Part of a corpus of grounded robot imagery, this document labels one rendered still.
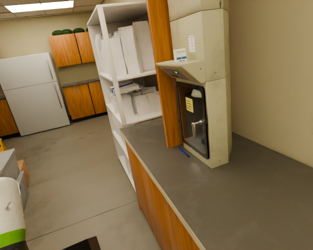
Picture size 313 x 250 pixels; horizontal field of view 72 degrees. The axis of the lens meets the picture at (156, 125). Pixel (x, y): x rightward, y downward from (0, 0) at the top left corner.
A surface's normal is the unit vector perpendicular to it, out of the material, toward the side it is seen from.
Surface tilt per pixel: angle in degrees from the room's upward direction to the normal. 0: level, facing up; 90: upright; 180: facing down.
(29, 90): 90
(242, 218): 0
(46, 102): 90
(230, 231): 0
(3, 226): 56
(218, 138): 90
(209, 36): 90
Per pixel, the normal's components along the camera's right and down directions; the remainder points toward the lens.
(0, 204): 0.67, -0.51
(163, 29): 0.36, 0.28
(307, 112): -0.92, 0.25
